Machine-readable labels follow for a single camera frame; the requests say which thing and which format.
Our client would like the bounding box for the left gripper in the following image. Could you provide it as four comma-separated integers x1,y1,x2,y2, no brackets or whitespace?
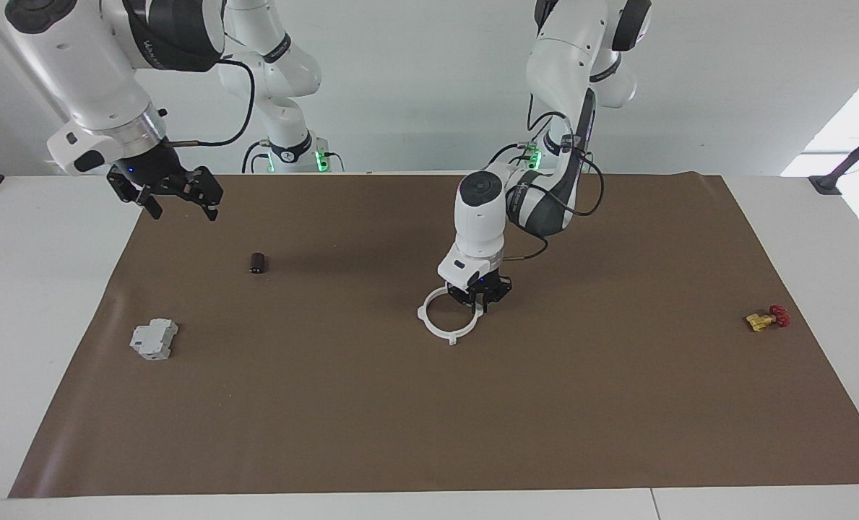
448,269,514,314

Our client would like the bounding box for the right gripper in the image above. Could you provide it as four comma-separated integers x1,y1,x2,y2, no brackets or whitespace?
105,139,225,222

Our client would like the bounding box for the white plastic ring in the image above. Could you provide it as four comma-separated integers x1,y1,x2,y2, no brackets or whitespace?
417,286,485,346

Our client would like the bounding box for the grey circuit breaker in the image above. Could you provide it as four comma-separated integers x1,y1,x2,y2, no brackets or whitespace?
129,318,180,361

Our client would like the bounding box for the black cable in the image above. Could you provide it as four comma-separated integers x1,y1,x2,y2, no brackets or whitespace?
503,233,550,261
487,110,608,218
165,58,256,149
241,139,272,175

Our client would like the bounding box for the brass valve with red handle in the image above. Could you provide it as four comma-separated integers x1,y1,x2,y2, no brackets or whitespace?
744,304,793,334

